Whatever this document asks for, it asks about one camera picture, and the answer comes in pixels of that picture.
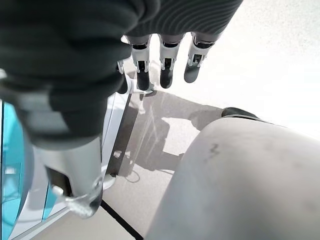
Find dark right robot hand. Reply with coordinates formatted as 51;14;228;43
0;0;245;220

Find white medical cart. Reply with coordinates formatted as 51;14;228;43
0;72;157;240

